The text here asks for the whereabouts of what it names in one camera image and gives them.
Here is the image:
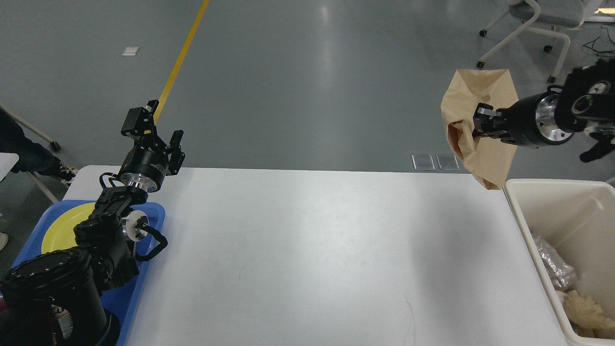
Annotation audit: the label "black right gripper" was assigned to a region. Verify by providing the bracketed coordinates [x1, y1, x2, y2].
[472, 91, 573, 148]

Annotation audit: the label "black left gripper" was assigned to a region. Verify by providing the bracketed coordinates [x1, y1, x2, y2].
[118, 100, 186, 193]

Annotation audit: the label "brown paper bag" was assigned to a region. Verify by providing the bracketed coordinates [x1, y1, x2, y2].
[440, 69, 518, 190]

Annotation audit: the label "yellow plastic plate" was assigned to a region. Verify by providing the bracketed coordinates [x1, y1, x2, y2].
[40, 200, 95, 253]

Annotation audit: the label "brown paper ball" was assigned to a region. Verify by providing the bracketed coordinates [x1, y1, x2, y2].
[562, 290, 615, 340]

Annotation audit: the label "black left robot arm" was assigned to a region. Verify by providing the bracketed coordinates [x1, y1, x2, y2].
[1, 100, 186, 346]

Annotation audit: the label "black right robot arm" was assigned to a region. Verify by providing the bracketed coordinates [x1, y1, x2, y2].
[472, 59, 615, 163]

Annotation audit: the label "grey office chair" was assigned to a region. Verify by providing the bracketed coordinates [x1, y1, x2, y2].
[476, 0, 586, 84]

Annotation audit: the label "person leg dark trousers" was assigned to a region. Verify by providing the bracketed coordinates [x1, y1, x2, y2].
[0, 107, 79, 187]

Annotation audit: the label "beige plastic bin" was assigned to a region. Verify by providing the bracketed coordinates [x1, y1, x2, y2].
[504, 179, 615, 346]

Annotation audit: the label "blue plastic tray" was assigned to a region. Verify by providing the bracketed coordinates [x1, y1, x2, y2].
[14, 207, 148, 346]

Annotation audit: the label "crumpled clear plastic wrap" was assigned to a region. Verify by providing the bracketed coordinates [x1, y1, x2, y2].
[532, 235, 578, 292]

